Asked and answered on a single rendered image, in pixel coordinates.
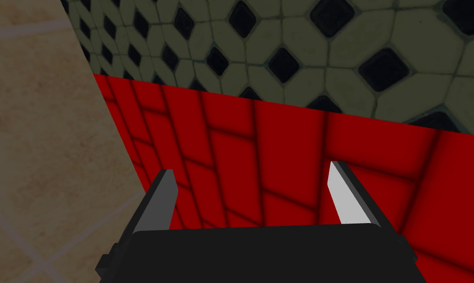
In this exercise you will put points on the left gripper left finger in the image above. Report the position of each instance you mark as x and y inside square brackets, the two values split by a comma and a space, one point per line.
[158, 206]

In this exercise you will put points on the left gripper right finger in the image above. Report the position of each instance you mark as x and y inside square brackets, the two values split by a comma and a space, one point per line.
[351, 200]

